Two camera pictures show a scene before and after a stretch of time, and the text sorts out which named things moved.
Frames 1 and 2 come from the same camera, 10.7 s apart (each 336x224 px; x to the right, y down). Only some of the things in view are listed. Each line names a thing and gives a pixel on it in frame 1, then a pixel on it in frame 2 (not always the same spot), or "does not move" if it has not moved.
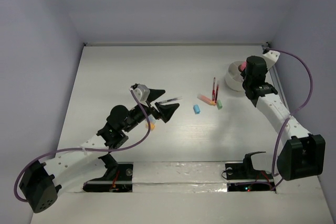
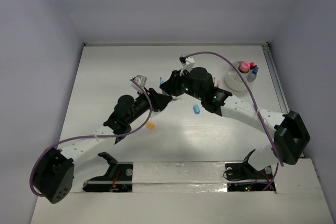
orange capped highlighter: [152, 126] does not move
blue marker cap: [196, 109] does not move
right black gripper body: [246, 82] → [180, 84]
